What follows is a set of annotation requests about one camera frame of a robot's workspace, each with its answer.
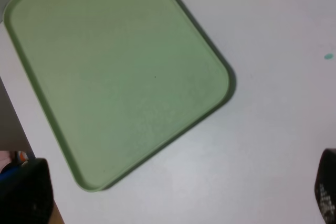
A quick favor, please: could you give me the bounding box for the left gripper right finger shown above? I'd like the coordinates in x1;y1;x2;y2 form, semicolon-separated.
314;148;335;223

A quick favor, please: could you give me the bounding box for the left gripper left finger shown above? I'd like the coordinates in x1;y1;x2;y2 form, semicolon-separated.
1;158;54;223

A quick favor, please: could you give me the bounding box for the green plastic tray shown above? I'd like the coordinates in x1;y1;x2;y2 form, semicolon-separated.
3;0;232;192

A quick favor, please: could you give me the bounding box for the green dot sticker left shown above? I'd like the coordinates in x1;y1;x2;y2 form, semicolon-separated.
324;54;334;60

